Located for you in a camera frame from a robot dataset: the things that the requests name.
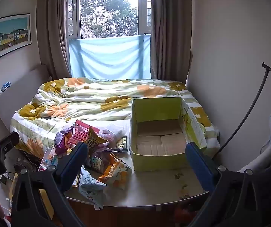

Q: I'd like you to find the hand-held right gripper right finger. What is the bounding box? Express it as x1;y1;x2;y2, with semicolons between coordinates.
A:
185;142;271;227

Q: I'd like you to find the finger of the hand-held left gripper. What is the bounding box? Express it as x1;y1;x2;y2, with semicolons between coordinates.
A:
0;131;20;164

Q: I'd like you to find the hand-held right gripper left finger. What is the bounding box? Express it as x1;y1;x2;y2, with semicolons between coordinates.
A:
11;142;89;227

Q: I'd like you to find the white blue snack packet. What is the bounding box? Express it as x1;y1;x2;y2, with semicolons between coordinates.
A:
77;166;108;210

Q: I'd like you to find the gold snack packet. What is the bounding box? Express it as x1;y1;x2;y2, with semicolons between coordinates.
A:
84;126;109;151

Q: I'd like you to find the yellow-green cardboard box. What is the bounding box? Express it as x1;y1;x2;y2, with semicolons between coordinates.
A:
129;97;208;173

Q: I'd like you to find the dark purple snack packet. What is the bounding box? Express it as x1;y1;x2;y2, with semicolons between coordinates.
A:
86;147;117;173

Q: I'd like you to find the pale colourful snack packet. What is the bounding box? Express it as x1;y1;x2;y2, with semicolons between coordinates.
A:
38;148;60;173

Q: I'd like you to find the pink striped snack packet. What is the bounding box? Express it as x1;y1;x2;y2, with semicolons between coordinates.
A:
67;119;100;145

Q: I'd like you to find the orange snack packet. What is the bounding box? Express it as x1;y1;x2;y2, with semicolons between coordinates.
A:
98;155;133;191

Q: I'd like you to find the white pink snack packet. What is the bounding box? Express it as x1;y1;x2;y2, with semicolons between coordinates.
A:
98;128;122;147

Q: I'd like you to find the grey bed headboard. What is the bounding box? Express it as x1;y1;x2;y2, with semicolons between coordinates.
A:
0;64;53;138

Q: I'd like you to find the dark green snack packet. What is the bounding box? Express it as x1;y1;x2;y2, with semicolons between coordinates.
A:
115;136;129;152

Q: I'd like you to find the white metal rack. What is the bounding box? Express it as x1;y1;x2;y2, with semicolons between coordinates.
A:
237;128;271;173

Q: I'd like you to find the floral blanket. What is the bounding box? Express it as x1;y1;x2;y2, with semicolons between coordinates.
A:
10;77;221;159

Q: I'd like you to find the light blue cloth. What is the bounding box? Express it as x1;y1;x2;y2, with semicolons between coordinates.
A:
69;34;151;80

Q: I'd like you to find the brown curtain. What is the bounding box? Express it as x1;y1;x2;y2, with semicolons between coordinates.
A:
150;0;194;86
36;0;82;80

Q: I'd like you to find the window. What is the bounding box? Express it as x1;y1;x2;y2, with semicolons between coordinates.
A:
66;0;153;40

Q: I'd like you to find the framed wall picture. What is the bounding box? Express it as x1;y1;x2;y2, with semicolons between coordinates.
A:
0;13;31;64

